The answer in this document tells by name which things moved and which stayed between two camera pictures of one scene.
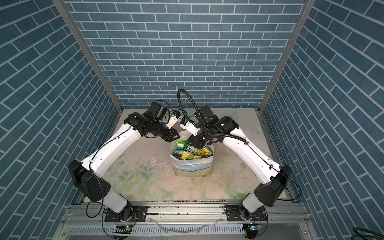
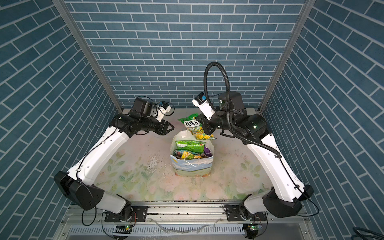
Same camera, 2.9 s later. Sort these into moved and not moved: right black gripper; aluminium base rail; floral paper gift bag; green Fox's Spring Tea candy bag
Moved: right black gripper; green Fox's Spring Tea candy bag
Not moved: floral paper gift bag; aluminium base rail
